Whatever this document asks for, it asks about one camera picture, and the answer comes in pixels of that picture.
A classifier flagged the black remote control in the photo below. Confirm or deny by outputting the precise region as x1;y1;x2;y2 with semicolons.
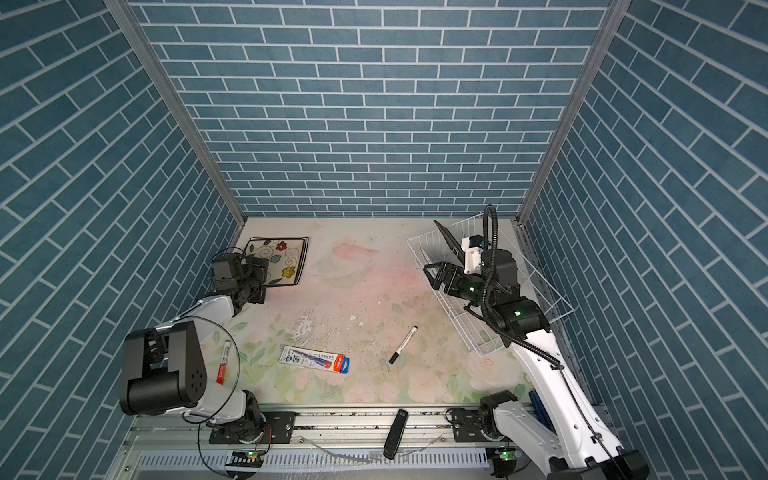
383;409;409;460

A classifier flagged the white wire dish rack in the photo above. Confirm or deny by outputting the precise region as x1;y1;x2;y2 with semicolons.
407;214;574;357

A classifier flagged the dark patterned plate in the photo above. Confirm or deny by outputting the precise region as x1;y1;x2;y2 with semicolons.
244;237;309;288

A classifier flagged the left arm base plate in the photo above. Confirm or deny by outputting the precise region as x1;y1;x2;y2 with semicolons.
209;411;297;445

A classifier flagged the black white marker pen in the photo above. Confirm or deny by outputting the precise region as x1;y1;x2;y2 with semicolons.
388;326;418;365

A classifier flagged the aluminium rail frame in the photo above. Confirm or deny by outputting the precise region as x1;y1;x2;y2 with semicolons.
108;406;547;479

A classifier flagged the black cable loop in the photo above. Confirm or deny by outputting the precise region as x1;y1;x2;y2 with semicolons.
464;205;565;370

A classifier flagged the dark plate orange rim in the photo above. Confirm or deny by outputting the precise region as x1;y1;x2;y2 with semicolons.
433;220;465;264

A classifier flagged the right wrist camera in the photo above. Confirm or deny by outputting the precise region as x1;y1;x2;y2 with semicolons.
461;235;485;274

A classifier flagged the red marker pen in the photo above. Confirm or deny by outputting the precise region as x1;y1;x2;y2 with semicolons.
216;340;232;385

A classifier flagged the white slotted cable duct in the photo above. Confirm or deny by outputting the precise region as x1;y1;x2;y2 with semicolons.
138;447;490;473

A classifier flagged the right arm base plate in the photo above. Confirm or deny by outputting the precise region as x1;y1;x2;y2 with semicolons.
444;407;508;443

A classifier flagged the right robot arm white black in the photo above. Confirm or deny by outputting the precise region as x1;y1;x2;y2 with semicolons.
423;253;650;479

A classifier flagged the blue black tool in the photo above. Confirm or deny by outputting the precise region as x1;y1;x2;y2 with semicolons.
529;390;555;432

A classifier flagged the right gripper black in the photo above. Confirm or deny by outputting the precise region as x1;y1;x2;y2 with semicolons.
425;259;496;311

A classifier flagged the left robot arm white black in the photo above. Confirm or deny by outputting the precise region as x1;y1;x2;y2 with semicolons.
119;248;269;443

